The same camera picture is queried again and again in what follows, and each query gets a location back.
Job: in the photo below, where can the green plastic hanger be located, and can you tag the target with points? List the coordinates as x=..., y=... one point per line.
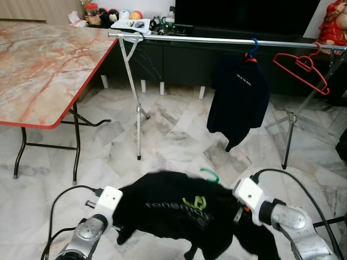
x=211, y=173

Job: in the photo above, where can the red plastic hanger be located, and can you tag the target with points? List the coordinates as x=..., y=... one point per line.
x=300, y=76

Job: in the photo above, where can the blue plastic hanger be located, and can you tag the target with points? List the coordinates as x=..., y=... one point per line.
x=256, y=46

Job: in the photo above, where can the red laughing Buddha statue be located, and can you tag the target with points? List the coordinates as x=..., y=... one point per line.
x=333, y=27

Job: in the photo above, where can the navy T-shirt red collar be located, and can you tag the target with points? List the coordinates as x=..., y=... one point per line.
x=238, y=97

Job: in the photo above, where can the black flat television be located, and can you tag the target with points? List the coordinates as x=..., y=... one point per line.
x=244, y=16

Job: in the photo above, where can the black TV cabinet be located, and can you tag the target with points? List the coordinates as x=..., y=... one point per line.
x=179, y=65

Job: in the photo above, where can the silver metal clothes rack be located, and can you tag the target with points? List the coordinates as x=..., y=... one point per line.
x=190, y=40

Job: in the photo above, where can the clear plastic bottle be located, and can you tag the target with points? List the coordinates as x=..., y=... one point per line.
x=171, y=15

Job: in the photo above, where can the orange ball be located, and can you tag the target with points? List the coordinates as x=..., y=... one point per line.
x=136, y=15

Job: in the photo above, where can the stack of white papers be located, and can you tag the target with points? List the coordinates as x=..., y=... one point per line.
x=127, y=27

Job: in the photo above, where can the white teal ball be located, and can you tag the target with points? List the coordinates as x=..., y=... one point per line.
x=124, y=14

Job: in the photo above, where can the brown cardboard box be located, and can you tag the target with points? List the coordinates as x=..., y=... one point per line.
x=89, y=92

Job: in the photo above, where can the black round toy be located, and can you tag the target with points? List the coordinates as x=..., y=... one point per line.
x=104, y=16

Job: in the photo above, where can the red lid jar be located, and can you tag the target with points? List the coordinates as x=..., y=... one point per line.
x=92, y=13

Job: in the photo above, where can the pink tissue box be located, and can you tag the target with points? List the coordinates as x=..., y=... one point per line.
x=77, y=21

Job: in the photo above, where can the marble pattern folding table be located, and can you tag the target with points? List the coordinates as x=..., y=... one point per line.
x=43, y=70

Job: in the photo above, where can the light wooden sideboard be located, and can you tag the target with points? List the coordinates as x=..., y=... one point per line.
x=32, y=11

